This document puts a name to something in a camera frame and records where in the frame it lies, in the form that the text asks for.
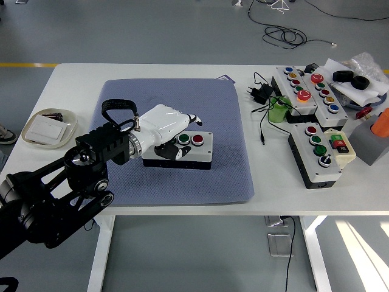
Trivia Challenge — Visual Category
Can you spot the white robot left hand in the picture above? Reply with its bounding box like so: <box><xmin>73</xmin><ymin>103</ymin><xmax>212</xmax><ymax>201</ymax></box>
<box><xmin>133</xmin><ymin>103</ymin><xmax>204</xmax><ymax>161</ymax></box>

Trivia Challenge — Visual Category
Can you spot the grey four-button control box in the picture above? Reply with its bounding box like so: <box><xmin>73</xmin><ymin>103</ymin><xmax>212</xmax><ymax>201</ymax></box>
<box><xmin>142</xmin><ymin>131</ymin><xmax>213</xmax><ymax>170</ymax></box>

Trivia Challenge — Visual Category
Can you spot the five-button box with yellow-ringed stop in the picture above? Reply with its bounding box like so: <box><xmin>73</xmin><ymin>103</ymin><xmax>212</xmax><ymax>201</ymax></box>
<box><xmin>270</xmin><ymin>66</ymin><xmax>318</xmax><ymax>124</ymax></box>

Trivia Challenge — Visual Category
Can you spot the four-button box with selector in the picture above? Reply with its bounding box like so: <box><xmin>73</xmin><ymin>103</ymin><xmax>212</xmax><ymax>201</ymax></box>
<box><xmin>287</xmin><ymin>122</ymin><xmax>343</xmax><ymax>190</ymax></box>

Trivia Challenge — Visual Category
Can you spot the five-button box with red mushroom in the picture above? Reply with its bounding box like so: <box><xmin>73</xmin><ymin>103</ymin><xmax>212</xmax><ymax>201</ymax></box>
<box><xmin>300</xmin><ymin>67</ymin><xmax>349</xmax><ymax>128</ymax></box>

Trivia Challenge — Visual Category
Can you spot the grey-blue woven mat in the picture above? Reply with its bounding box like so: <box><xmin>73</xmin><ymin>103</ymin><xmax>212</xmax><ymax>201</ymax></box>
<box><xmin>89</xmin><ymin>78</ymin><xmax>255</xmax><ymax>207</ymax></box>

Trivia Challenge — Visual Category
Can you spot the purple card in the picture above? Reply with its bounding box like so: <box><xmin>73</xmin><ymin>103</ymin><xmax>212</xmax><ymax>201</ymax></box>
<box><xmin>216</xmin><ymin>74</ymin><xmax>237</xmax><ymax>85</ymax></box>

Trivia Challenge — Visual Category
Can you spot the beige oval dish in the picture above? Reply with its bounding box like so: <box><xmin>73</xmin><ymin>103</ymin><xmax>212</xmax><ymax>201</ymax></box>
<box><xmin>20</xmin><ymin>108</ymin><xmax>78</xmax><ymax>150</ymax></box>

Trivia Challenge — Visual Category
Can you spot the small dark brown item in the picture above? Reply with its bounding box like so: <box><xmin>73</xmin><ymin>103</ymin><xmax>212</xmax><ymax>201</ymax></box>
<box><xmin>41</xmin><ymin>112</ymin><xmax>64</xmax><ymax>122</ymax></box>

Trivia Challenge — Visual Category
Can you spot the black power adapter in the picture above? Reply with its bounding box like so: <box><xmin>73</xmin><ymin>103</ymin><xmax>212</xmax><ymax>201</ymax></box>
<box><xmin>245</xmin><ymin>83</ymin><xmax>274</xmax><ymax>106</ymax></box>

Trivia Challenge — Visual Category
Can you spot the green plastic bottle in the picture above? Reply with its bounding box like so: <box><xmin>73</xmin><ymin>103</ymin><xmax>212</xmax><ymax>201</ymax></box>
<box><xmin>267</xmin><ymin>96</ymin><xmax>292</xmax><ymax>124</ymax></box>

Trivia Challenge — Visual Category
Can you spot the white table leg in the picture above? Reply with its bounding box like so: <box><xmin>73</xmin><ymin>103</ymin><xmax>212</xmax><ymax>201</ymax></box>
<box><xmin>86</xmin><ymin>215</ymin><xmax>116</xmax><ymax>292</ymax></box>
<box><xmin>299</xmin><ymin>215</ymin><xmax>334</xmax><ymax>292</ymax></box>

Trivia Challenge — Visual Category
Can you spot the person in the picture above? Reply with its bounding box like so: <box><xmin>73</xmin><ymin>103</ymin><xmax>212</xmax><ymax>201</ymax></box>
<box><xmin>0</xmin><ymin>123</ymin><xmax>18</xmax><ymax>168</ymax></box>

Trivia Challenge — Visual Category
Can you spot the metal floor socket box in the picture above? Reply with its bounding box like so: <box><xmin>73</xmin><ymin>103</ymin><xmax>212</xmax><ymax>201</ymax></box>
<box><xmin>267</xmin><ymin>232</ymin><xmax>295</xmax><ymax>258</ymax></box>

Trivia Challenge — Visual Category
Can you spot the red knob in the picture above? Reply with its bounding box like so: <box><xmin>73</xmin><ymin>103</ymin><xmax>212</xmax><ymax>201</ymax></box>
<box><xmin>356</xmin><ymin>106</ymin><xmax>373</xmax><ymax>120</ymax></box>

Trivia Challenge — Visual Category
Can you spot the grey block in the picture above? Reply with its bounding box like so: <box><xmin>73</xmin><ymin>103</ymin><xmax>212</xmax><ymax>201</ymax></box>
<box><xmin>347</xmin><ymin>114</ymin><xmax>389</xmax><ymax>167</ymax></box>

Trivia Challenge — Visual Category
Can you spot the clear bubble wrap bag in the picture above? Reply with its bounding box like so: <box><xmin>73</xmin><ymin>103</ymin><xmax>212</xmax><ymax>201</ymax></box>
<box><xmin>340</xmin><ymin>52</ymin><xmax>387</xmax><ymax>85</ymax></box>

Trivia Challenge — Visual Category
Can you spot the white foam sheet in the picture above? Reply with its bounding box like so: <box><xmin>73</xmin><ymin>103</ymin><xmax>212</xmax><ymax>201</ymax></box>
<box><xmin>315</xmin><ymin>58</ymin><xmax>389</xmax><ymax>108</ymax></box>

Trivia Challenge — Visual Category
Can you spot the orange cylinder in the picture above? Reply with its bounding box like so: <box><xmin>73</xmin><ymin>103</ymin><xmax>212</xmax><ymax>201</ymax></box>
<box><xmin>370</xmin><ymin>108</ymin><xmax>389</xmax><ymax>137</ymax></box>

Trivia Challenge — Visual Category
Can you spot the blue-grey round plate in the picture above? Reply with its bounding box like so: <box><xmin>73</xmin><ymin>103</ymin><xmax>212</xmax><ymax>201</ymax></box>
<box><xmin>345</xmin><ymin>92</ymin><xmax>387</xmax><ymax>110</ymax></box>

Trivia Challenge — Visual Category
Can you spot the black adapter cord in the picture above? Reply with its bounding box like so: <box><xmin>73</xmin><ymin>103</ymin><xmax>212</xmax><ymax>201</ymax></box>
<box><xmin>250</xmin><ymin>72</ymin><xmax>294</xmax><ymax>145</ymax></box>

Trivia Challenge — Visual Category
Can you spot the white wall switch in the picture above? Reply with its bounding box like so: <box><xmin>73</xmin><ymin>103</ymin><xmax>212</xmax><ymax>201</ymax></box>
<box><xmin>24</xmin><ymin>114</ymin><xmax>67</xmax><ymax>144</ymax></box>

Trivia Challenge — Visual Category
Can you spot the white floor cord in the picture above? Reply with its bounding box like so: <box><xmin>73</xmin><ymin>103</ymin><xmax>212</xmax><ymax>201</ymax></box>
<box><xmin>267</xmin><ymin>0</ymin><xmax>291</xmax><ymax>15</ymax></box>

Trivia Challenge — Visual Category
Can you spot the black cable hanging from table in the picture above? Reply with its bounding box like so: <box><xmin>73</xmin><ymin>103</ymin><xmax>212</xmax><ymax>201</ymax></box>
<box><xmin>279</xmin><ymin>215</ymin><xmax>297</xmax><ymax>292</ymax></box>

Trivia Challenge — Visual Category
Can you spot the black foam ring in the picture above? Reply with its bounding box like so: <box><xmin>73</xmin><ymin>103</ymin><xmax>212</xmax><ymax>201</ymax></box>
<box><xmin>351</xmin><ymin>75</ymin><xmax>370</xmax><ymax>91</ymax></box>
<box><xmin>332</xmin><ymin>70</ymin><xmax>354</xmax><ymax>83</ymax></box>

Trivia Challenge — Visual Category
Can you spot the coiled black floor cable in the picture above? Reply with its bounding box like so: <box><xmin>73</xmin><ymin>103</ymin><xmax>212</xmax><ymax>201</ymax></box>
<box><xmin>261</xmin><ymin>26</ymin><xmax>337</xmax><ymax>50</ymax></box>

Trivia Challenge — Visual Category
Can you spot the cream three-key switch box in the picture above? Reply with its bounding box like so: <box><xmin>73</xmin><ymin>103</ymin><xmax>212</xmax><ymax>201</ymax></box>
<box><xmin>323</xmin><ymin>128</ymin><xmax>357</xmax><ymax>170</ymax></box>

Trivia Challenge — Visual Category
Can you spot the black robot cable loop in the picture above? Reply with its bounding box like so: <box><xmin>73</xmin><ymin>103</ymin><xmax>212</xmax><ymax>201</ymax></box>
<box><xmin>0</xmin><ymin>276</ymin><xmax>19</xmax><ymax>292</ymax></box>

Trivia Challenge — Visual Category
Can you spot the long black floor cable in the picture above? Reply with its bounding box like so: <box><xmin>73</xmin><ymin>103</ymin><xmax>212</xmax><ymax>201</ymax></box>
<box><xmin>303</xmin><ymin>0</ymin><xmax>389</xmax><ymax>21</ymax></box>

